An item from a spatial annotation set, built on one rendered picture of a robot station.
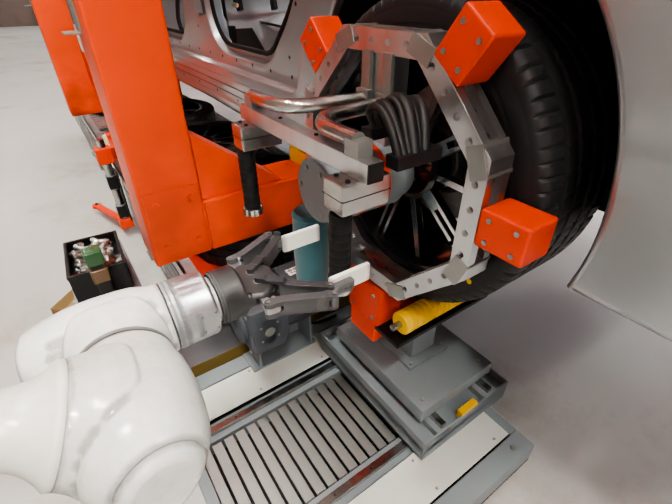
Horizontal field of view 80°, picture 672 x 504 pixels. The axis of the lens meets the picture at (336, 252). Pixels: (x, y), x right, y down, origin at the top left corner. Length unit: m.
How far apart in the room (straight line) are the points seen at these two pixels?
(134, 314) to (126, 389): 0.14
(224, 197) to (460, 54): 0.77
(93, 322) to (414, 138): 0.46
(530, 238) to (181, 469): 0.53
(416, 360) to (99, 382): 1.02
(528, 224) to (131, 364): 0.54
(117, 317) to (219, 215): 0.77
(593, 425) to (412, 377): 0.65
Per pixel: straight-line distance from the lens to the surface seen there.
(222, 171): 1.19
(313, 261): 0.97
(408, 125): 0.61
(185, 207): 1.17
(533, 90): 0.71
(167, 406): 0.36
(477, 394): 1.35
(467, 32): 0.67
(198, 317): 0.52
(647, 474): 1.61
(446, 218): 0.89
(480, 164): 0.66
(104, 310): 0.51
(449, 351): 1.34
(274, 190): 1.26
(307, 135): 0.67
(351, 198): 0.57
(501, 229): 0.67
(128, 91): 1.06
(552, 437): 1.54
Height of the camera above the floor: 1.18
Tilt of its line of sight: 33 degrees down
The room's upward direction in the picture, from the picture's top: straight up
